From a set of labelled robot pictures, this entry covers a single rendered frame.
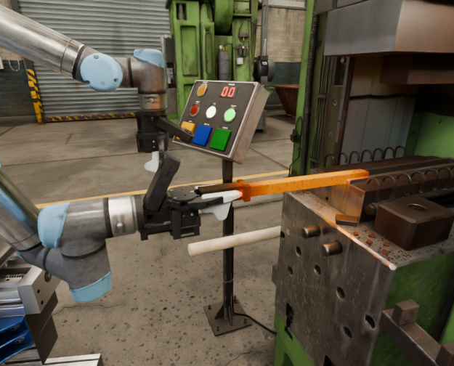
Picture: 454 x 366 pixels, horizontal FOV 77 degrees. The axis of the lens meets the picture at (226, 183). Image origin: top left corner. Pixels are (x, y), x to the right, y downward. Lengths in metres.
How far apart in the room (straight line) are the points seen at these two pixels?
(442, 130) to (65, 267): 1.11
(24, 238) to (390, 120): 1.03
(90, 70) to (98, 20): 7.79
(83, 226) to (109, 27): 8.02
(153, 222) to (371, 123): 0.74
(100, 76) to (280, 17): 9.35
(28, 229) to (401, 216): 0.70
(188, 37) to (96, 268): 5.10
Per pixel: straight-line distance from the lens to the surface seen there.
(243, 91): 1.06
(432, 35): 0.72
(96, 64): 0.67
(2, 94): 8.79
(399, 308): 0.33
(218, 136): 1.03
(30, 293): 0.86
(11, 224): 0.62
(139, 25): 8.51
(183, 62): 5.45
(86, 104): 8.47
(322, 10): 0.82
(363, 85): 0.97
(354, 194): 0.71
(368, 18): 0.70
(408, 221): 0.63
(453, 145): 1.14
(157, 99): 0.82
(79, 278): 0.59
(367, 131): 1.02
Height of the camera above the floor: 1.24
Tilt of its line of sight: 22 degrees down
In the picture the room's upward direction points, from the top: straight up
